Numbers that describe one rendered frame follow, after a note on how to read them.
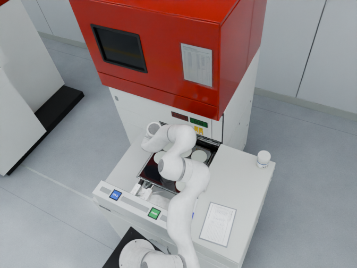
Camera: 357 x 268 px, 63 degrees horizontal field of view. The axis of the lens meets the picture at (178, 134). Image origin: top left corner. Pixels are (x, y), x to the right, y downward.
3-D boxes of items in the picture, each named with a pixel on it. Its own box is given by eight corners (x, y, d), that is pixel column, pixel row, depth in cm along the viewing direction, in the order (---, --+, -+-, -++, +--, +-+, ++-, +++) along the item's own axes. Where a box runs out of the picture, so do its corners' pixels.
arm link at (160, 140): (171, 160, 135) (148, 153, 162) (188, 131, 138) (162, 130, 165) (156, 150, 131) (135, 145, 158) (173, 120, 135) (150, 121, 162)
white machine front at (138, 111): (122, 118, 223) (108, 78, 192) (222, 153, 195) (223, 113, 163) (120, 120, 221) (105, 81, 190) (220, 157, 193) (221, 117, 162)
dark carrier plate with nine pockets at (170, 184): (166, 136, 199) (166, 135, 198) (212, 152, 187) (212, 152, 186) (139, 176, 181) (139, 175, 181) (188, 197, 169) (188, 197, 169)
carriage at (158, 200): (137, 186, 182) (136, 184, 179) (189, 210, 169) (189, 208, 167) (130, 197, 177) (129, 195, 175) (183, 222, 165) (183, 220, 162)
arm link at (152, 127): (158, 146, 163) (166, 132, 165) (156, 141, 151) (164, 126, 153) (145, 139, 164) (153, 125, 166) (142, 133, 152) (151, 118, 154)
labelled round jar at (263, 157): (257, 157, 173) (260, 148, 166) (269, 161, 171) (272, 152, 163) (254, 167, 169) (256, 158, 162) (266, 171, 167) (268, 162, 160)
